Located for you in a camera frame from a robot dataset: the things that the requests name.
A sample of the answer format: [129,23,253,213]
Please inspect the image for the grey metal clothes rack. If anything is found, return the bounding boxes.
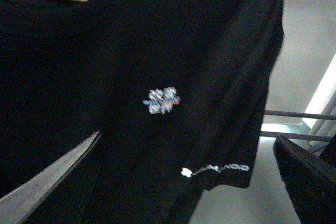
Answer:
[260,110,335,154]

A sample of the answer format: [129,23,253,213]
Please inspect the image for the black printed t-shirt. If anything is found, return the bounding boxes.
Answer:
[1,0,284,223]

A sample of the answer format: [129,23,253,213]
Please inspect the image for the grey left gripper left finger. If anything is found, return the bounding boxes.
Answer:
[1,131,100,223]

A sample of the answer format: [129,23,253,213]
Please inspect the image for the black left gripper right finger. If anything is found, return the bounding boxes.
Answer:
[273,136,335,223]

